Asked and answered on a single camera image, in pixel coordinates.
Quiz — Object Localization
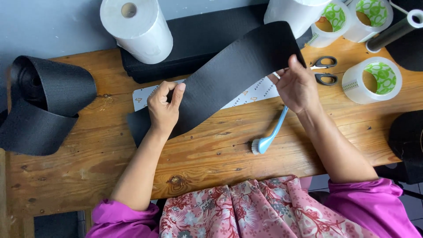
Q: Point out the white printed paper sheet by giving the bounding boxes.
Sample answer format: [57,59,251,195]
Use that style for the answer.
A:
[132,74,281,112]

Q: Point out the person's left hand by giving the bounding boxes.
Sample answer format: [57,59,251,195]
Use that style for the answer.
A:
[147,81,186,132]

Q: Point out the pink floral skirt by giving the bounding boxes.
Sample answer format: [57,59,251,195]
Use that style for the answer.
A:
[159,175,380,238]

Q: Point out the magenta shirt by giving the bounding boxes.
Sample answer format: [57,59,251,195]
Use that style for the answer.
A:
[86,177,423,238]

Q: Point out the black woven fabric strip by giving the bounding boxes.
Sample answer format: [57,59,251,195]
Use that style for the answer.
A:
[127,21,307,148]

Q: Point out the black folded fabric stack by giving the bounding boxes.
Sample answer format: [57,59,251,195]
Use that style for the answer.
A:
[120,3,313,84]

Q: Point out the black fabric piece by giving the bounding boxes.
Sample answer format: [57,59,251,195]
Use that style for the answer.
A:
[385,0,423,72]

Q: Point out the black woven fabric roll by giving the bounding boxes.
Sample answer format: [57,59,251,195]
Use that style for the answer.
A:
[0,56,98,156]

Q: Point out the light blue brush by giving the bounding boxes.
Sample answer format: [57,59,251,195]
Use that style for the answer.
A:
[251,106,289,155]

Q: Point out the black round fabric bundle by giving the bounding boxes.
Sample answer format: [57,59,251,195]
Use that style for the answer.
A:
[388,110,423,185]

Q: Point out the person's right hand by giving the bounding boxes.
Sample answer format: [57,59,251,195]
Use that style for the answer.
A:
[268,54,320,115]

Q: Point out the white paper roll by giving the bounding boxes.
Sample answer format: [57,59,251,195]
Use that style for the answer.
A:
[100,0,174,65]
[263,0,332,39]

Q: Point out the black handled scissors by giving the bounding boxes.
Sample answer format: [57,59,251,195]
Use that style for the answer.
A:
[310,56,339,86]

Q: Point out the clear tape roll green core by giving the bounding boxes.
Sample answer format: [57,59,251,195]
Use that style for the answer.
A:
[344,0,394,43]
[342,56,403,105]
[307,0,352,49]

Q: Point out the black film roll white core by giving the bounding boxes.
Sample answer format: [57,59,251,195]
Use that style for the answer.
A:
[365,9,423,54]

